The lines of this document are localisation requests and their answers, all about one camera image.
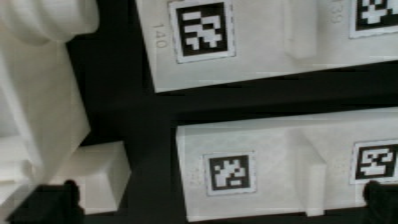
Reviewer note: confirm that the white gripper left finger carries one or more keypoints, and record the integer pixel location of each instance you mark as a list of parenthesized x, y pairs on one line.
[(51, 206)]

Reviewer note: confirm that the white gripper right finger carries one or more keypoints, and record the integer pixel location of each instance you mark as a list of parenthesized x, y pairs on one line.
[(381, 198)]

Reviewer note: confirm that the white cabinet box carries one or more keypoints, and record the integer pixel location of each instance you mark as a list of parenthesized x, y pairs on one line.
[(44, 119)]

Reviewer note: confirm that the white door panel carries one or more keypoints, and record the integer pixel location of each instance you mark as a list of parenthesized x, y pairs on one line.
[(287, 164), (230, 40)]

